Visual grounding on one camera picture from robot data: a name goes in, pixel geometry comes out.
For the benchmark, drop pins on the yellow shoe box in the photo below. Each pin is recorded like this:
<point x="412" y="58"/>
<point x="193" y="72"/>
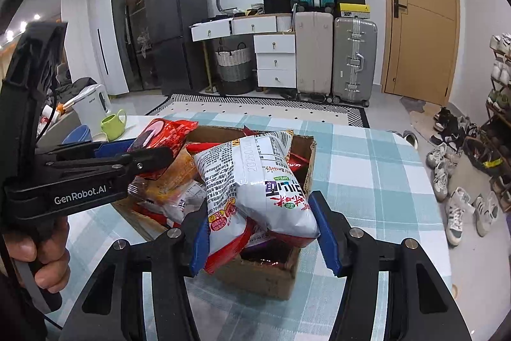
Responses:
<point x="351" y="10"/>

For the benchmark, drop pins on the dark grey refrigerator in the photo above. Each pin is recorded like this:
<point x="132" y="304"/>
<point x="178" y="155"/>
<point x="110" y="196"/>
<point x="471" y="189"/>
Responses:
<point x="175" y="33"/>

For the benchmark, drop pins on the wooden door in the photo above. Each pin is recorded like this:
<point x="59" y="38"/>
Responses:
<point x="419" y="13"/>

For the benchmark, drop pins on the grey storage box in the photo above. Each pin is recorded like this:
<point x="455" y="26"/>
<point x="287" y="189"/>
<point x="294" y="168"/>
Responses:
<point x="62" y="127"/>

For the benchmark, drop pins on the beige suitcase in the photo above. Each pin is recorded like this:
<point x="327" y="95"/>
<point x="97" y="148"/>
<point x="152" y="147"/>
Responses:
<point x="313" y="53"/>

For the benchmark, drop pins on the white slipper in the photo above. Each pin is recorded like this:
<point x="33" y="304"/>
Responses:
<point x="410" y="139"/>

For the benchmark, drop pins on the green watering can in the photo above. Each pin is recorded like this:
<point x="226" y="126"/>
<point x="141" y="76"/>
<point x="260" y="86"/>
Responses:
<point x="111" y="125"/>

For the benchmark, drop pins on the blue plastic bowl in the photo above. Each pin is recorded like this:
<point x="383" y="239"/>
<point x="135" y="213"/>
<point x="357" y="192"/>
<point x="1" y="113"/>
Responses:
<point x="78" y="135"/>

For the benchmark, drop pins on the grey doormat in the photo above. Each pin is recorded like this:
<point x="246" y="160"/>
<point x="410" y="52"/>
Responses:
<point x="419" y="113"/>

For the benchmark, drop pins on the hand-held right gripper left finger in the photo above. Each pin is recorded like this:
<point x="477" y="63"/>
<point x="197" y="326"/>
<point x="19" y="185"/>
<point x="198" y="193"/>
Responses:
<point x="199" y="245"/>

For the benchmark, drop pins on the dark glass cabinet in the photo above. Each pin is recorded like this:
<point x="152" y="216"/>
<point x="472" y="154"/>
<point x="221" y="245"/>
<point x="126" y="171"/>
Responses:
<point x="127" y="25"/>

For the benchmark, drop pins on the white and purple snack packet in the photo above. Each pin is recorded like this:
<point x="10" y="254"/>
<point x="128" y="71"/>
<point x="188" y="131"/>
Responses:
<point x="261" y="244"/>

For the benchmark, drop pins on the white and red snack packet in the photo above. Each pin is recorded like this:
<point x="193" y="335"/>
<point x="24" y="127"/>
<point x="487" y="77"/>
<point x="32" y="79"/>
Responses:
<point x="247" y="181"/>

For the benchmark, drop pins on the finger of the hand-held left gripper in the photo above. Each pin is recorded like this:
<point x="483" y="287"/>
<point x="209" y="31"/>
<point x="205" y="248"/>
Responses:
<point x="113" y="148"/>
<point x="151" y="161"/>

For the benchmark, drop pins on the cream shallow bowl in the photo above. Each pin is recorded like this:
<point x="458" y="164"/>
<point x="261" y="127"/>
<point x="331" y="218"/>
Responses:
<point x="99" y="138"/>

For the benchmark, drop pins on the group of sneakers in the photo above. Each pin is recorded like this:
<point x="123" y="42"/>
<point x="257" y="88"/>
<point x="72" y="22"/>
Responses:
<point x="455" y="213"/>

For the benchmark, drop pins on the white wardrobe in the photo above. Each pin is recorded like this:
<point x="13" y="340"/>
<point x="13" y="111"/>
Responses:
<point x="99" y="25"/>

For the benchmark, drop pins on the checked teal tablecloth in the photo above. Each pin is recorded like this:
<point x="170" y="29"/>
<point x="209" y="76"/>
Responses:
<point x="379" y="185"/>

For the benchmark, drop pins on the dark clothes pile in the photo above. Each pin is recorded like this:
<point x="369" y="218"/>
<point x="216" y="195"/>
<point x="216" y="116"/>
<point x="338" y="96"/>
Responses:
<point x="78" y="89"/>

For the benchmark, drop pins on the brown cardboard box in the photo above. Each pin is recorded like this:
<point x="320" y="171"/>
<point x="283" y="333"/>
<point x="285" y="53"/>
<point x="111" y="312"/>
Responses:
<point x="263" y="281"/>

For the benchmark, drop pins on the shoe rack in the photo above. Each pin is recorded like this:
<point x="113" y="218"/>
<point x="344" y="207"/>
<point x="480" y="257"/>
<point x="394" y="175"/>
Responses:
<point x="495" y="133"/>

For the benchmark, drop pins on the person's left hand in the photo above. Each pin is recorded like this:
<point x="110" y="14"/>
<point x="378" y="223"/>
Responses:
<point x="54" y="245"/>

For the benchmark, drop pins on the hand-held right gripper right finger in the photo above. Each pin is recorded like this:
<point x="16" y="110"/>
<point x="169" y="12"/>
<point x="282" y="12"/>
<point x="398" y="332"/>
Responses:
<point x="325" y="237"/>

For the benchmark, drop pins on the silver suitcase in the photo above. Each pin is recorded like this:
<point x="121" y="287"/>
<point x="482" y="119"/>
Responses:
<point x="353" y="61"/>

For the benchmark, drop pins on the red packet with dark circle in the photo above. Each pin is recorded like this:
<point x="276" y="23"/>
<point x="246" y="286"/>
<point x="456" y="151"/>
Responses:
<point x="171" y="133"/>

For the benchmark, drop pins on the white drawer desk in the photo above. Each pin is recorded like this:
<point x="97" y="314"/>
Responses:
<point x="275" y="57"/>

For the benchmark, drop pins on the woven laundry basket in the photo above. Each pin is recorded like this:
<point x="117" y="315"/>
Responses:
<point x="233" y="63"/>

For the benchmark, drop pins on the white electric kettle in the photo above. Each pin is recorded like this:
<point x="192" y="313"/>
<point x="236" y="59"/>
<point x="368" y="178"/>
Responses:
<point x="94" y="103"/>

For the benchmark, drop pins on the orange clear bread packet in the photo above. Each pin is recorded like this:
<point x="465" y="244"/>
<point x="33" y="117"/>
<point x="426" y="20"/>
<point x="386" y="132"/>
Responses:
<point x="175" y="179"/>

